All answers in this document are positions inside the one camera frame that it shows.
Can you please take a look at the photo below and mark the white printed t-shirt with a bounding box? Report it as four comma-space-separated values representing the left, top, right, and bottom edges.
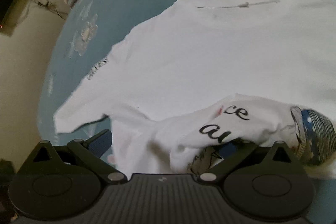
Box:
54, 0, 335, 178

